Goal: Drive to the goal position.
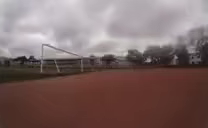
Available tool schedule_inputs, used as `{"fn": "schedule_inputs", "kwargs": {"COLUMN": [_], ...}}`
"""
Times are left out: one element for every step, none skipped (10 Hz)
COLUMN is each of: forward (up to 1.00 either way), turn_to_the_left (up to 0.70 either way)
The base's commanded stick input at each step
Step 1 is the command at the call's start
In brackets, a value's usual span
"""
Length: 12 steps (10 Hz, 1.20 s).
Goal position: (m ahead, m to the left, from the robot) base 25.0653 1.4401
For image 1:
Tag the row of low buildings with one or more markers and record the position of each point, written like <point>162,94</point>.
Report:
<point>68,61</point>

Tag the red running track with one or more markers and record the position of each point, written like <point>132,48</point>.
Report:
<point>118,100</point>

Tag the row of trees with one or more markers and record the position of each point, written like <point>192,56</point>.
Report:
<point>165,53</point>

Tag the white building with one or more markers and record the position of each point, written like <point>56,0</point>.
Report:
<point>194,58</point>

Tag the green grass field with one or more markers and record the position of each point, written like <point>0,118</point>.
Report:
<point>12,75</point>

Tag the white goal frame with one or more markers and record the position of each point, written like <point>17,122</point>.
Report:
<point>42,56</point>

